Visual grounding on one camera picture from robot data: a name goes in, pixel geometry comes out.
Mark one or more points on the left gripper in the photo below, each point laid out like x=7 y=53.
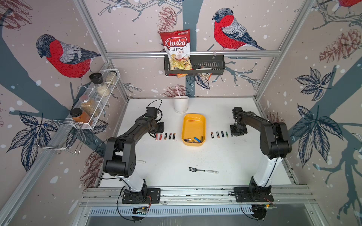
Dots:
x=161 y=129

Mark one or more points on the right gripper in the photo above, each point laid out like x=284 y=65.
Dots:
x=233 y=133

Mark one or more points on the yellow plastic storage tray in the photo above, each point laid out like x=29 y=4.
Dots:
x=194 y=129

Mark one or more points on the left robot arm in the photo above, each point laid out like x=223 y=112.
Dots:
x=120 y=153

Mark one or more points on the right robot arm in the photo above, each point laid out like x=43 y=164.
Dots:
x=274 y=145

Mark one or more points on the white cup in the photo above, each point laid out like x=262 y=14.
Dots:
x=180 y=104

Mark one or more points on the silver fork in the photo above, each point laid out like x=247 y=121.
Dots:
x=207 y=171

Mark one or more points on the pale lid spice jar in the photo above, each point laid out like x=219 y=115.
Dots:
x=111 y=78

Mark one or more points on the silver lid spice jar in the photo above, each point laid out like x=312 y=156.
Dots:
x=90 y=106

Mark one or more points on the black lid spice jar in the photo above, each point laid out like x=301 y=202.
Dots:
x=100 y=86

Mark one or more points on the orange spice jar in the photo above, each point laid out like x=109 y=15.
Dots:
x=79 y=115

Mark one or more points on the red cassava chips bag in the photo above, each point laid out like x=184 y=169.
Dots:
x=177 y=47

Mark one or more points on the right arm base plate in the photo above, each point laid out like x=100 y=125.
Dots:
x=243 y=194

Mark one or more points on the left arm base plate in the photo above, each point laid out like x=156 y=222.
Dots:
x=150 y=195

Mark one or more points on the white wire spice rack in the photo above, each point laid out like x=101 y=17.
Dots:
x=102 y=101

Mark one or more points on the black wire wall basket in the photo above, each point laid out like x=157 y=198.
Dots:
x=214 y=65

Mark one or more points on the chrome wire hook rack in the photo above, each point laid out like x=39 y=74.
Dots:
x=69 y=137

